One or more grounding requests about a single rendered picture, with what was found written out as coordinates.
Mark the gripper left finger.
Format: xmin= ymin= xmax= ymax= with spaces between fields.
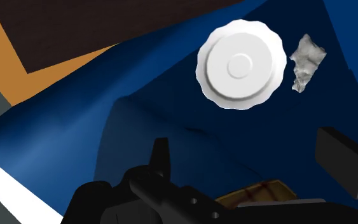
xmin=60 ymin=137 xmax=233 ymax=224

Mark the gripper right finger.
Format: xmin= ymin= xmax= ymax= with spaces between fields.
xmin=314 ymin=126 xmax=358 ymax=215

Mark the brown box with red bands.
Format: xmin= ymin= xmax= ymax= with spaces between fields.
xmin=214 ymin=179 xmax=298 ymax=209

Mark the crumpled grey paper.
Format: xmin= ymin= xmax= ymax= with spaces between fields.
xmin=289 ymin=33 xmax=327 ymax=94

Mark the white scalloped plate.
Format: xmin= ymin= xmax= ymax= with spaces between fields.
xmin=195 ymin=18 xmax=288 ymax=111

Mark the dark brown rug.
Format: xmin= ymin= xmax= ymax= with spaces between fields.
xmin=0 ymin=0 xmax=245 ymax=75

